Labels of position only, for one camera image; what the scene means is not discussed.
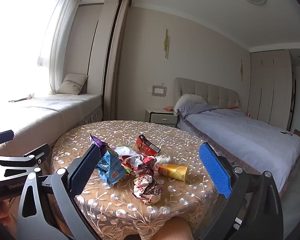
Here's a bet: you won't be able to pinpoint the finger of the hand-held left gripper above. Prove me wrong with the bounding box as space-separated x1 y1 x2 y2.
0 129 15 153
0 143 51 183

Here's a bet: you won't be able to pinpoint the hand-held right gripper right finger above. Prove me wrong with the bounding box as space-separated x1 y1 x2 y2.
199 142 284 240

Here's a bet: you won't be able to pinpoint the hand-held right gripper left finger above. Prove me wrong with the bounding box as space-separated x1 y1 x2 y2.
16 144 102 240

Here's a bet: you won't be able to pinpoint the blue snack bag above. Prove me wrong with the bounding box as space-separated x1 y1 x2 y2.
96 150 128 186

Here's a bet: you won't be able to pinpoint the purple snack wrapper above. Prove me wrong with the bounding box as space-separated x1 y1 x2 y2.
89 134 108 153

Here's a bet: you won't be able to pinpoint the yellow drink can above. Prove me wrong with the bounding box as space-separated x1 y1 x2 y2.
158 163 190 182

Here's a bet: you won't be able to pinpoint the white plastic wrapper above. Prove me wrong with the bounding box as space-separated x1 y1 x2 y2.
114 146 138 159

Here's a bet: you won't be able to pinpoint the white tissue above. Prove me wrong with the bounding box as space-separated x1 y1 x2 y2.
155 155 172 164

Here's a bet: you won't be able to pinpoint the red and white wrapper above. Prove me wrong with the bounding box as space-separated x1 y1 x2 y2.
131 174 163 205

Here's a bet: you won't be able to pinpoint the red cardboard box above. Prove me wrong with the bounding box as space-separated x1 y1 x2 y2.
135 134 162 155

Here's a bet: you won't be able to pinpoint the person's left hand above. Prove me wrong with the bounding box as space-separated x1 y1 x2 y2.
0 197 16 228

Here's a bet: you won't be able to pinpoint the small items on window seat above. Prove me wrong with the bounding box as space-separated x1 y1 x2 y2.
9 94 35 103

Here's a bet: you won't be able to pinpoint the lilac blanket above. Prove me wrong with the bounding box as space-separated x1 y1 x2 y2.
175 105 300 188

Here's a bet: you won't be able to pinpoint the round table with floral cloth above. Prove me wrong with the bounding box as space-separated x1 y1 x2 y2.
50 120 219 240

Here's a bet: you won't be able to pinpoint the bed with ruffled skirt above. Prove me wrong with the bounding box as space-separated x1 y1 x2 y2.
174 77 300 193

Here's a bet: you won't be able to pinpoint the grey nightstand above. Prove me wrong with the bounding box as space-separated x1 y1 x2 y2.
145 107 178 128

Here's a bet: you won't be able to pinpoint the grey bed pillow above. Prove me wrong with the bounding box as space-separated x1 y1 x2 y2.
174 94 207 117

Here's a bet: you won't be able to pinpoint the beige padded headboard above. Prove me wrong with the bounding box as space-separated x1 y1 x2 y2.
174 77 240 108

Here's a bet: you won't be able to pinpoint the beige throw pillow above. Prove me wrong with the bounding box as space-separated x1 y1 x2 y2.
56 73 89 95

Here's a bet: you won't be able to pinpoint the beige wardrobe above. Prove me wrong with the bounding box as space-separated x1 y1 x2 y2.
249 49 294 130

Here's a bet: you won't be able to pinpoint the white sheer curtain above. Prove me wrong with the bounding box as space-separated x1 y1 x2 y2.
37 0 80 95

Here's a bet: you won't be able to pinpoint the framed wall switch plate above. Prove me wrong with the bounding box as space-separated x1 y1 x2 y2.
152 85 167 97

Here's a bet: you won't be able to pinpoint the large gold wall lamp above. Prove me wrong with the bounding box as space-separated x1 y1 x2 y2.
162 29 170 59

